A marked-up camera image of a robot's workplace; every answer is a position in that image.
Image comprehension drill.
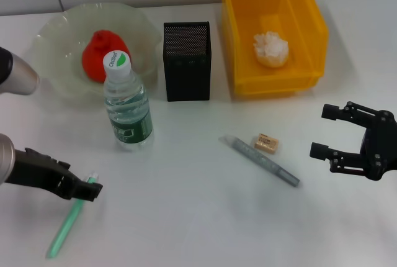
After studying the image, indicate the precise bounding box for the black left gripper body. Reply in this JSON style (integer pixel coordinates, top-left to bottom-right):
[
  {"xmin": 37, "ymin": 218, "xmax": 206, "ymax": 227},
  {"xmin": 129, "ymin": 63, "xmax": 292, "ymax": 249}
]
[{"xmin": 6, "ymin": 147, "xmax": 81, "ymax": 199}]

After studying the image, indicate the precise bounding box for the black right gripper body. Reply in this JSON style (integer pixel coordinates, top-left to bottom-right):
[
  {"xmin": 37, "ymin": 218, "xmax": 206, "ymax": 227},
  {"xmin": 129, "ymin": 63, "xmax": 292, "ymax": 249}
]
[{"xmin": 359, "ymin": 110, "xmax": 397, "ymax": 181}]

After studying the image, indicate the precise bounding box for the green pen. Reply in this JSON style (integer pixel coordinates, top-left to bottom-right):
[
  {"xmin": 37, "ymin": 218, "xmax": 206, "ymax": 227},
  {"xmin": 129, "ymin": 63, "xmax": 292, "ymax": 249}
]
[{"xmin": 46, "ymin": 172, "xmax": 99, "ymax": 258}]

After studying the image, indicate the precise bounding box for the clear green-label water bottle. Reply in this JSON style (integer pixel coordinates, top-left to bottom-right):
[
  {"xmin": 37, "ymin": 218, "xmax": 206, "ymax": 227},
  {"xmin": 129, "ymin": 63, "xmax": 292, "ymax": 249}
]
[{"xmin": 102, "ymin": 50, "xmax": 154, "ymax": 152}]

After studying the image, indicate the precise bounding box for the white paper ball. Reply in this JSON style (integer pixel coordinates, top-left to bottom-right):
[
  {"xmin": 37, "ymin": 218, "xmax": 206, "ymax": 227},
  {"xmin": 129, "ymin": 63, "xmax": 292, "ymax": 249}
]
[{"xmin": 253, "ymin": 31, "xmax": 290, "ymax": 68}]

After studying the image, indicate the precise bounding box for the orange fruit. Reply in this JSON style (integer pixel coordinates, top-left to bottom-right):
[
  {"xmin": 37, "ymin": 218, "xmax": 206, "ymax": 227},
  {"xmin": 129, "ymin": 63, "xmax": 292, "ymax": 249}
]
[{"xmin": 81, "ymin": 30, "xmax": 131, "ymax": 84}]

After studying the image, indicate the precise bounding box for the beige eraser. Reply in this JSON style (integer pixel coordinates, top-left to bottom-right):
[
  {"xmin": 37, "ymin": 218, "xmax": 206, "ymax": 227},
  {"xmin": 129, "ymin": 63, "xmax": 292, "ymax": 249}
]
[{"xmin": 253, "ymin": 133, "xmax": 279, "ymax": 155}]

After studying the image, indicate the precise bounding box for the grey marker pen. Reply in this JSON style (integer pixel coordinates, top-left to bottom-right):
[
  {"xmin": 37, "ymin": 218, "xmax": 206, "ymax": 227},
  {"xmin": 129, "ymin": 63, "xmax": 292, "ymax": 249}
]
[{"xmin": 218, "ymin": 135, "xmax": 301, "ymax": 188}]

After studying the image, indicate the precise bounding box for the pale green glass fruit plate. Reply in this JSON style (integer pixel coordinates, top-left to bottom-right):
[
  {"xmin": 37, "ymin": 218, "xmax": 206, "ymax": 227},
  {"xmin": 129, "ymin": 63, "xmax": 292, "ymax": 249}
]
[{"xmin": 33, "ymin": 2, "xmax": 161, "ymax": 108}]

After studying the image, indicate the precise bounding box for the black mesh pen holder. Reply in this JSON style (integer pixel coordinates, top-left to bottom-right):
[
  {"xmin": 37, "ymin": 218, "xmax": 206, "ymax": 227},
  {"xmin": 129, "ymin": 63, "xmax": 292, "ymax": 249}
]
[{"xmin": 163, "ymin": 20, "xmax": 212, "ymax": 102}]

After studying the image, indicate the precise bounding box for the yellow plastic bin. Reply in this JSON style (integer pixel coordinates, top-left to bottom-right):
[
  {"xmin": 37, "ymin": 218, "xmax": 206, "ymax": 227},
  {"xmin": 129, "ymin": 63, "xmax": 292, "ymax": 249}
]
[{"xmin": 218, "ymin": 0, "xmax": 329, "ymax": 96}]

